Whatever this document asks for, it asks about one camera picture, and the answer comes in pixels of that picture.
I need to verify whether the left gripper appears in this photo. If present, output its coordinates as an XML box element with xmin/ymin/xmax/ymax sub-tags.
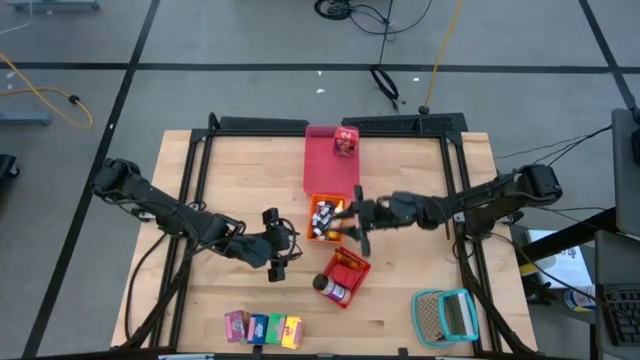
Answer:
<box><xmin>234</xmin><ymin>208</ymin><xmax>300</xmax><ymax>284</ymax></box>

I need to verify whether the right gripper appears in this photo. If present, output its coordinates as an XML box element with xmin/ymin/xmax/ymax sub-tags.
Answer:
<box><xmin>333</xmin><ymin>184</ymin><xmax>419</xmax><ymax>257</ymax></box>

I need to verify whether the red plastic basket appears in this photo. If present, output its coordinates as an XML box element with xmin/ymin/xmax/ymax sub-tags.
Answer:
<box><xmin>313</xmin><ymin>246</ymin><xmax>373</xmax><ymax>310</ymax></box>

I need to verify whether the purple label spice jar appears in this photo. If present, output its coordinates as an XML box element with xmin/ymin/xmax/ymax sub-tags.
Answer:
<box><xmin>312</xmin><ymin>273</ymin><xmax>353</xmax><ymax>305</ymax></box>

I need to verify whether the red mini cereal box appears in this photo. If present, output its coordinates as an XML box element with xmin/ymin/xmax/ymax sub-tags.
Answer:
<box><xmin>333</xmin><ymin>126</ymin><xmax>360</xmax><ymax>159</ymax></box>

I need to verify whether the blue mini cereal box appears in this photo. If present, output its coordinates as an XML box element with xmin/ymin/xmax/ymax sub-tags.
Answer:
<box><xmin>246</xmin><ymin>313</ymin><xmax>270</xmax><ymax>345</ymax></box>

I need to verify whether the green mini cereal box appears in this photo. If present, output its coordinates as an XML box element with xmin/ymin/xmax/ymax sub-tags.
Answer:
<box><xmin>264</xmin><ymin>312</ymin><xmax>288</xmax><ymax>345</ymax></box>

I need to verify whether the pink mini cereal box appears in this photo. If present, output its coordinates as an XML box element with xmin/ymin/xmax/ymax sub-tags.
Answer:
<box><xmin>224</xmin><ymin>310</ymin><xmax>250</xmax><ymax>344</ymax></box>

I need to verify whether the orange plastic basket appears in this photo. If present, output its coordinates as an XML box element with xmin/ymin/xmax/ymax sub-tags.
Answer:
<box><xmin>306</xmin><ymin>193</ymin><xmax>349</xmax><ymax>245</ymax></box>

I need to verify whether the pink plastic tray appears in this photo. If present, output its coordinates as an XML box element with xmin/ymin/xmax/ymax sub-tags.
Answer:
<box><xmin>302</xmin><ymin>125</ymin><xmax>361</xmax><ymax>199</ymax></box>

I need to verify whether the yellow mini cereal box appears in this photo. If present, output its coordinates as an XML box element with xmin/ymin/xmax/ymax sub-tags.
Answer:
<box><xmin>281</xmin><ymin>315</ymin><xmax>305</xmax><ymax>350</ymax></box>

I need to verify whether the perforated black panel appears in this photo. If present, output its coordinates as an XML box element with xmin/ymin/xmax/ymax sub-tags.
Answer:
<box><xmin>341</xmin><ymin>113</ymin><xmax>469</xmax><ymax>135</ymax></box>

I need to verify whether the teal box grater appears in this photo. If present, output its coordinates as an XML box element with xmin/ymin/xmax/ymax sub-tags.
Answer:
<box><xmin>411</xmin><ymin>288</ymin><xmax>480</xmax><ymax>349</ymax></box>

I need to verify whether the plain black panel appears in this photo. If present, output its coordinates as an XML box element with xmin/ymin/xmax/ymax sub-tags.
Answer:
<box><xmin>218</xmin><ymin>116</ymin><xmax>310</xmax><ymax>132</ymax></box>

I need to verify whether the black desk leg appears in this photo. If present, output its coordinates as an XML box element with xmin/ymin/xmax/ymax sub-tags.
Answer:
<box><xmin>514</xmin><ymin>207</ymin><xmax>617</xmax><ymax>266</ymax></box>

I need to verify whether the white paper sheet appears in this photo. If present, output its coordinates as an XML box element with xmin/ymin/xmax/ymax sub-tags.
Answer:
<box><xmin>527</xmin><ymin>229</ymin><xmax>594</xmax><ymax>289</ymax></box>

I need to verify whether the round printed can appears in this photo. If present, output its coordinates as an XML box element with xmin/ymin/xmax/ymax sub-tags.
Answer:
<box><xmin>564</xmin><ymin>285</ymin><xmax>597</xmax><ymax>312</ymax></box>

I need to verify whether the black caster base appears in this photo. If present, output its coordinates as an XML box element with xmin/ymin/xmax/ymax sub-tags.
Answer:
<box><xmin>0</xmin><ymin>154</ymin><xmax>20</xmax><ymax>180</ymax></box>

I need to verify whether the short grey stand foot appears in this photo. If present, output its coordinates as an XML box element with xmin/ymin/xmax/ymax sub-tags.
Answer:
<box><xmin>0</xmin><ymin>110</ymin><xmax>52</xmax><ymax>126</ymax></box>

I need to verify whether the grey laptop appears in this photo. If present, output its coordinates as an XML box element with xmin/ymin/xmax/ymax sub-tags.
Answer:
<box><xmin>612</xmin><ymin>108</ymin><xmax>640</xmax><ymax>236</ymax></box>

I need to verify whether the black keyboard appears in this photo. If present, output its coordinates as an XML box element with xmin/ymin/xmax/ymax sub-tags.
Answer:
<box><xmin>602</xmin><ymin>287</ymin><xmax>640</xmax><ymax>347</ymax></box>

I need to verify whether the long grey stand foot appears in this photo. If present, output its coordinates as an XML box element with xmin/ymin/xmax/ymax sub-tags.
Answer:
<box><xmin>4</xmin><ymin>0</ymin><xmax>101</xmax><ymax>13</ymax></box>

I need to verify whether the black metal table frame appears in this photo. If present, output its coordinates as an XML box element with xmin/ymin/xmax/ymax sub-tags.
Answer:
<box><xmin>149</xmin><ymin>113</ymin><xmax>539</xmax><ymax>357</ymax></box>

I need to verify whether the looped black floor cable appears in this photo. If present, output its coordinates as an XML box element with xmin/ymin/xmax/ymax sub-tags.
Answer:
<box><xmin>369</xmin><ymin>0</ymin><xmax>401</xmax><ymax>112</ymax></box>

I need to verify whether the straight yellow floor cable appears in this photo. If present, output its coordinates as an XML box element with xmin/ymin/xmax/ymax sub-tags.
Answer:
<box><xmin>423</xmin><ymin>0</ymin><xmax>465</xmax><ymax>109</ymax></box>

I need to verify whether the coiled black floor cable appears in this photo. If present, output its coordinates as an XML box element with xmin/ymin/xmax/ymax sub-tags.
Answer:
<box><xmin>313</xmin><ymin>0</ymin><xmax>434</xmax><ymax>36</ymax></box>

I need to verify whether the curved yellow floor cable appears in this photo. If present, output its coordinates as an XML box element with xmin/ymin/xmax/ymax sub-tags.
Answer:
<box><xmin>0</xmin><ymin>52</ymin><xmax>95</xmax><ymax>129</ymax></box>

